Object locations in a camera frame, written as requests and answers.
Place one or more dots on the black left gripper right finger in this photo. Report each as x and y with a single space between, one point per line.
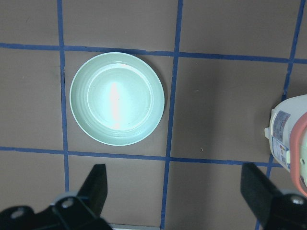
274 209

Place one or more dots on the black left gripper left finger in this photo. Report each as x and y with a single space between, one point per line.
76 212

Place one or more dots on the white pink rice cooker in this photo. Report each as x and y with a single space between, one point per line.
287 135

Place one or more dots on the light green round plate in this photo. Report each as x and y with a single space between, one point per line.
117 99

